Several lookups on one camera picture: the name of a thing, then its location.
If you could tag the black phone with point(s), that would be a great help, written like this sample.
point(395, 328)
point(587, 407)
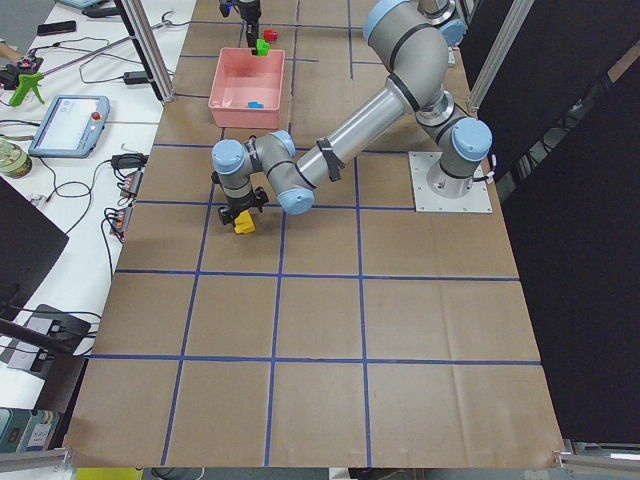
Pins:
point(55, 28)

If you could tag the green handled reacher grabber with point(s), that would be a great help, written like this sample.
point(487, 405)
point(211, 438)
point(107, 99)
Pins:
point(22, 80)

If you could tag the black power adapter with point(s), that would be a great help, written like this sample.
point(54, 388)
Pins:
point(135, 78)

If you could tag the blue teach pendant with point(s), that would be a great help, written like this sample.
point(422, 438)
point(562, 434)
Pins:
point(71, 127)

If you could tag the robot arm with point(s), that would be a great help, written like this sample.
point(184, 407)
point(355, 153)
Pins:
point(415, 54)
point(439, 14)

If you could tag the glass jar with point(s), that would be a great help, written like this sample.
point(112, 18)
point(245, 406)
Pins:
point(15, 162)

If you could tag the pink plastic box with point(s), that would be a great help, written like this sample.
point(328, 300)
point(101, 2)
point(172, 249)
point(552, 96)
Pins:
point(241, 77)

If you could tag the red toy block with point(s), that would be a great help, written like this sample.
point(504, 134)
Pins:
point(270, 35)

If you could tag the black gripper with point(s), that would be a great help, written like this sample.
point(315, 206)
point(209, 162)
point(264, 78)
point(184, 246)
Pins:
point(247, 11)
point(242, 204)

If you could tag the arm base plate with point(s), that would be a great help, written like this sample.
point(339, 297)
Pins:
point(436, 192)

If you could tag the aluminium frame post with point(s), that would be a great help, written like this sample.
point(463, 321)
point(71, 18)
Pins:
point(141, 33)

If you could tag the black monitor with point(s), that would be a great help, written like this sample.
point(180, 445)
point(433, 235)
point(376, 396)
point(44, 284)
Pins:
point(30, 246)

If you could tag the yellow toy block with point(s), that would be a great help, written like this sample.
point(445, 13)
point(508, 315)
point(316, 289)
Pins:
point(244, 223)

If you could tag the green toy block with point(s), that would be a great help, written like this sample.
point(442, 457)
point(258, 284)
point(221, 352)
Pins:
point(262, 48)

